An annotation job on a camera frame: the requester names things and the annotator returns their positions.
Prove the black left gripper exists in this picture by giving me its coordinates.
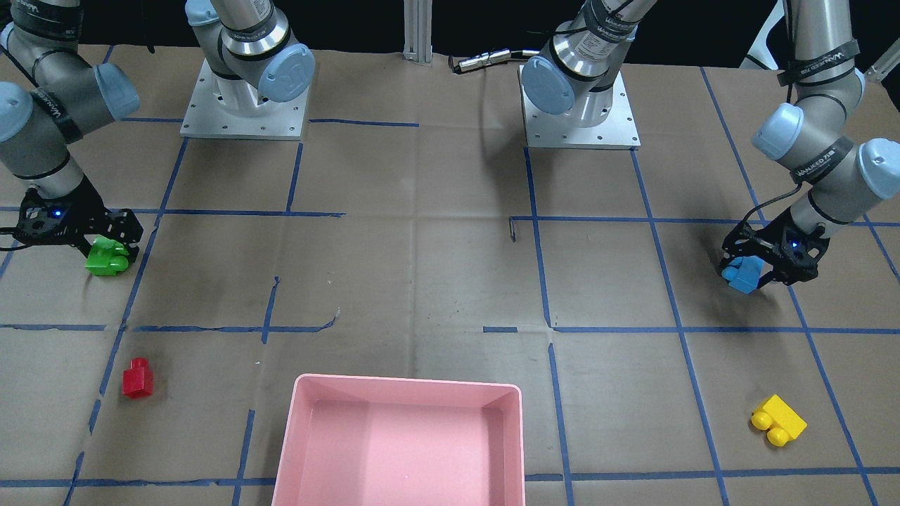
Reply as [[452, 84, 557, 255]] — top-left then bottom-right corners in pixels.
[[718, 210, 830, 289]]

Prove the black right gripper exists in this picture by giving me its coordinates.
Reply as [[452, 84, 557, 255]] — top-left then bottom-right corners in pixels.
[[14, 177, 143, 264]]

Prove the blue toy block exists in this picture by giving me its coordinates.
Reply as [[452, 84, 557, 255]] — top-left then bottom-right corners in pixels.
[[724, 256, 766, 294]]

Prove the green toy block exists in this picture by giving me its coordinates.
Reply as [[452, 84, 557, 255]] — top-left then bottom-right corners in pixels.
[[86, 236, 132, 276]]

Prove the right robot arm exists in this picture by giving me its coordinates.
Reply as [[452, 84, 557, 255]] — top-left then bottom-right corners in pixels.
[[1, 1, 316, 276]]

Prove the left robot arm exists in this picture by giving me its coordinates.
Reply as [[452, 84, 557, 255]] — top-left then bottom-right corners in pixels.
[[520, 1, 898, 294]]

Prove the pink plastic box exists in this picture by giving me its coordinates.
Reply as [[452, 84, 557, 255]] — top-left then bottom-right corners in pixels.
[[272, 374, 526, 505]]

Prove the red toy block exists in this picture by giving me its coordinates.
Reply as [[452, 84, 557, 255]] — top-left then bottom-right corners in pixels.
[[122, 358, 155, 399]]

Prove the yellow toy block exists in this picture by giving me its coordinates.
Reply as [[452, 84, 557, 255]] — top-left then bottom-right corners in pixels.
[[750, 394, 808, 448]]

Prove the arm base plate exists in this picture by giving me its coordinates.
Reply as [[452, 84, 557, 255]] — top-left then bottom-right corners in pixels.
[[520, 74, 642, 150], [180, 61, 311, 141]]

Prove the metal cable connector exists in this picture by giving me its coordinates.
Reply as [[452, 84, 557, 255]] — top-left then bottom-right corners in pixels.
[[448, 48, 539, 74]]

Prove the aluminium frame post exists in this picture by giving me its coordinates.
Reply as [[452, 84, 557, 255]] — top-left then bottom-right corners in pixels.
[[402, 0, 433, 66]]

